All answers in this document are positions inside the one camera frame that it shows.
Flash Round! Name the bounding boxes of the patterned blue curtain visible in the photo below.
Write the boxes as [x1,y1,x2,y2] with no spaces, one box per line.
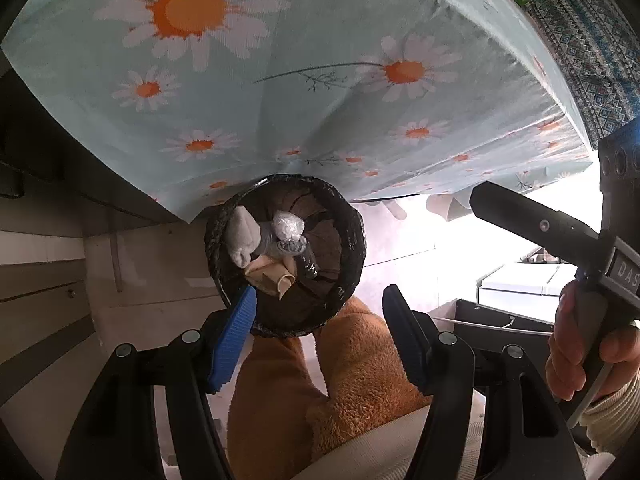
[525,0,640,150]

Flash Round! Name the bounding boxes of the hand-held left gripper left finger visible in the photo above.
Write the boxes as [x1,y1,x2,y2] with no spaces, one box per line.
[55,285,258,480]

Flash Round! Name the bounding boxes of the daisy print blue tablecloth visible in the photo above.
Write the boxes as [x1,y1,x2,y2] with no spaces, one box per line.
[0,0,596,223]

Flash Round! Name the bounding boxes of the cream sweater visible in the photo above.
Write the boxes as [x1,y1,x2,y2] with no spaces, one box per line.
[307,400,488,480]

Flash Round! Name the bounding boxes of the white box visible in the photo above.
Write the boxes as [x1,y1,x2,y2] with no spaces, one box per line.
[477,262,577,307]

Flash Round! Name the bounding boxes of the kitchen cabinet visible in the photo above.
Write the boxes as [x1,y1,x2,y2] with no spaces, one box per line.
[0,65,211,411]

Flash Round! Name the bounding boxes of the person's right hand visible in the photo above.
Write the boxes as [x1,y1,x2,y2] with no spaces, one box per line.
[547,280,640,402]

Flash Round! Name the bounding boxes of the person's left leg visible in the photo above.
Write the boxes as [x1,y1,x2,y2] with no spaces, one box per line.
[226,335,328,480]

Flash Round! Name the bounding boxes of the clear bag with white filling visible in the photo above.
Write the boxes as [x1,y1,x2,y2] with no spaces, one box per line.
[271,211,305,243]

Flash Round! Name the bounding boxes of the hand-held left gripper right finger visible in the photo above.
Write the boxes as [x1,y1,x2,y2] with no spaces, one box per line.
[381,284,577,480]

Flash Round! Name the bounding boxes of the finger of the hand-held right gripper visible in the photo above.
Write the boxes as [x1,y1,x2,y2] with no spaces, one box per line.
[469,181,614,281]

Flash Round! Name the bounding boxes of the brown paper bag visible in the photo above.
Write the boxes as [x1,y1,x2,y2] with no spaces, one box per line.
[245,255,299,301]

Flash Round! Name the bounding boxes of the black mesh bin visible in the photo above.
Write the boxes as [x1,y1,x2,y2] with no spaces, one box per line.
[204,174,368,338]

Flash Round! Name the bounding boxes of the clear plastic cup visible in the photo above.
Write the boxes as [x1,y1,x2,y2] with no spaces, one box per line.
[277,240,319,279]

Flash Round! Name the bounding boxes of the large white paper bag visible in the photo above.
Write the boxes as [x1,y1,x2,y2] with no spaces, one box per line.
[227,206,268,268]

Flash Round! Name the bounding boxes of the person's right forearm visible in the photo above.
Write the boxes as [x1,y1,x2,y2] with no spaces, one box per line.
[575,365,640,443]

